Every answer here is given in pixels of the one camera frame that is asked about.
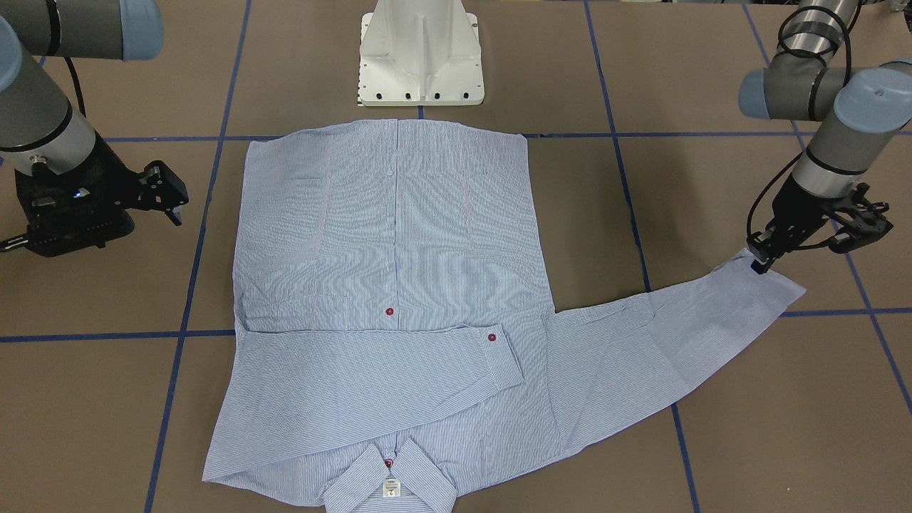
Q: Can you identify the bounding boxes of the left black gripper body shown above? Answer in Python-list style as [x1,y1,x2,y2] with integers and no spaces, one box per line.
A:
[755,177,847,263]

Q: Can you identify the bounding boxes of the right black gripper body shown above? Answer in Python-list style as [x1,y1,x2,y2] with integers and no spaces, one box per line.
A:
[2,135,136,257]

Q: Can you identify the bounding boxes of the light blue striped shirt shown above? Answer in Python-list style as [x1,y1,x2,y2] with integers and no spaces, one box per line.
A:
[202,120,804,512]

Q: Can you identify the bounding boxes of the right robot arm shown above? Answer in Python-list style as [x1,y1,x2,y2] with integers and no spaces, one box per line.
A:
[1,1,189,257]

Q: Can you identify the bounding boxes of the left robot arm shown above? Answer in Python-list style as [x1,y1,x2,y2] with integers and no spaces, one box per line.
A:
[739,1,911,275]

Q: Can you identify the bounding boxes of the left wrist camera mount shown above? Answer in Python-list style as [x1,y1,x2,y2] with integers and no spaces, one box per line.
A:
[825,182,893,254]

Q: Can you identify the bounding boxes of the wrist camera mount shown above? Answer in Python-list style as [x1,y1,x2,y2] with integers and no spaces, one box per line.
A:
[825,182,893,254]
[133,160,190,227]

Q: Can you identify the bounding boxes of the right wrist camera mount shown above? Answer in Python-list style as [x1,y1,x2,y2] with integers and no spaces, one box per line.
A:
[133,160,190,227]

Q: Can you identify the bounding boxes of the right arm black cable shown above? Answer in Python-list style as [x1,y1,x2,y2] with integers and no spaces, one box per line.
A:
[63,56,88,118]

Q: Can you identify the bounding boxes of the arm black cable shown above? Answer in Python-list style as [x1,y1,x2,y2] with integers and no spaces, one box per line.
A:
[745,0,856,250]
[63,56,88,118]

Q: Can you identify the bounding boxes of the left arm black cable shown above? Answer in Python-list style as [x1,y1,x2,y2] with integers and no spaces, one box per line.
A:
[745,0,856,250]

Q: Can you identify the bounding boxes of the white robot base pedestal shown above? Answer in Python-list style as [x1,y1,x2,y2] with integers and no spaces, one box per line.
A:
[356,1,486,107]

